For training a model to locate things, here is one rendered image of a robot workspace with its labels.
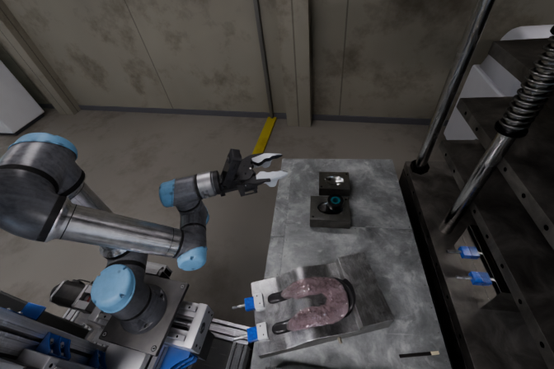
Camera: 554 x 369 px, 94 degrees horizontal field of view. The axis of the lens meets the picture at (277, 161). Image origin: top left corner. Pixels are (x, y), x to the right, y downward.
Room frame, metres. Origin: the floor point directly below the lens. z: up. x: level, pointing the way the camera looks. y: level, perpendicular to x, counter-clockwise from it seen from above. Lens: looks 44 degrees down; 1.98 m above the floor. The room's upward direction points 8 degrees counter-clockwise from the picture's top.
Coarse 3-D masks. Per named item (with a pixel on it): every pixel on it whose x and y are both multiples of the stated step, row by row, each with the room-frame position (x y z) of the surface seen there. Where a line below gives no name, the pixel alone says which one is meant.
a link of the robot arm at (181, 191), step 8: (192, 176) 0.52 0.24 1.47; (168, 184) 0.50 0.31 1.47; (176, 184) 0.50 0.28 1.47; (184, 184) 0.50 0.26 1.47; (192, 184) 0.50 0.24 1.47; (160, 192) 0.49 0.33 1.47; (168, 192) 0.48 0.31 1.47; (176, 192) 0.48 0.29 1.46; (184, 192) 0.48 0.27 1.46; (192, 192) 0.48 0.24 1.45; (168, 200) 0.47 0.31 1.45; (176, 200) 0.47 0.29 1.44; (184, 200) 0.47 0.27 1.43; (192, 200) 0.48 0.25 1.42; (184, 208) 0.47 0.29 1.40
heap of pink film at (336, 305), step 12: (288, 288) 0.40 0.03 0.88; (300, 288) 0.38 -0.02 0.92; (312, 288) 0.37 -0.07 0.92; (324, 288) 0.37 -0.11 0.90; (336, 288) 0.37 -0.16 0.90; (336, 300) 0.33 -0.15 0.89; (348, 300) 0.33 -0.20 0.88; (300, 312) 0.30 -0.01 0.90; (312, 312) 0.29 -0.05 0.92; (324, 312) 0.29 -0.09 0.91; (336, 312) 0.29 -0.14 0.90; (288, 324) 0.28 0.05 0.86; (300, 324) 0.26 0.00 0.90; (312, 324) 0.26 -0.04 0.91; (324, 324) 0.25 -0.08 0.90
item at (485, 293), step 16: (464, 240) 0.49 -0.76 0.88; (480, 240) 0.45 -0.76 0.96; (480, 256) 0.40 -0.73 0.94; (480, 272) 0.35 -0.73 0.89; (496, 272) 0.32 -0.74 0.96; (480, 288) 0.31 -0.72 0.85; (496, 288) 0.27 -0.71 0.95; (480, 304) 0.27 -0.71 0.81; (496, 304) 0.25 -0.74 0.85; (512, 304) 0.24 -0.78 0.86
